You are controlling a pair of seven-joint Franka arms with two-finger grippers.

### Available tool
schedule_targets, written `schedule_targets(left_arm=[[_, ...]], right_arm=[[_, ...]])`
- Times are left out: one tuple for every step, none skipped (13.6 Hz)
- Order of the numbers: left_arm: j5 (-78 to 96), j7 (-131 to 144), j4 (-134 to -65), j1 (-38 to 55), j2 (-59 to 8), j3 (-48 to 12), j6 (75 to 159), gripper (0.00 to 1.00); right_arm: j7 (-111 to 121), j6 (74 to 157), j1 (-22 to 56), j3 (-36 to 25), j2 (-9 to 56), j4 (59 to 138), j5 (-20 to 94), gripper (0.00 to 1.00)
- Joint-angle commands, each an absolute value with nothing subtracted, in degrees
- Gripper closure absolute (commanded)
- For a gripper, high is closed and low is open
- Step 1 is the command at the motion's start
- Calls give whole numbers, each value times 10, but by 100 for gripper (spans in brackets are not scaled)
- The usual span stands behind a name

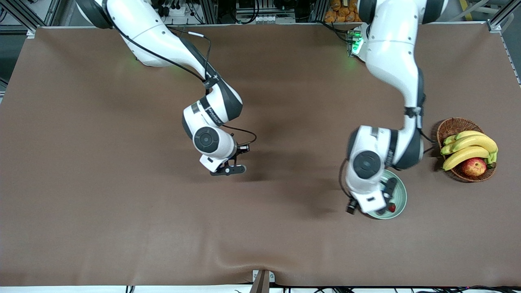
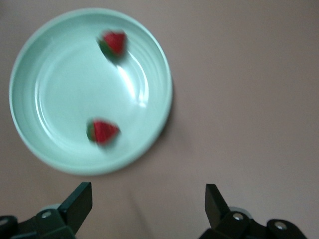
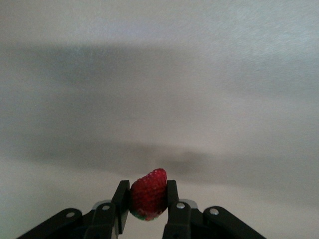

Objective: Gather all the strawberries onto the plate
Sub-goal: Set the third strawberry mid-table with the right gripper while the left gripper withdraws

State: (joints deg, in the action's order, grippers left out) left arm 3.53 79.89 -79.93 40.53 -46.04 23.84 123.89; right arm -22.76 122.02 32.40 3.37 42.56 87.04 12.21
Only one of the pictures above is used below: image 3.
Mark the red strawberry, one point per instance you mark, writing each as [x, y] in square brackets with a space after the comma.
[149, 194]

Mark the large table cover cloth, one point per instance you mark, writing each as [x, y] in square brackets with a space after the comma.
[159, 87]

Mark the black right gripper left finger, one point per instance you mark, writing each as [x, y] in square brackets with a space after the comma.
[104, 219]

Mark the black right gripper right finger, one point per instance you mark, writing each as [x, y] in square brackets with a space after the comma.
[179, 219]

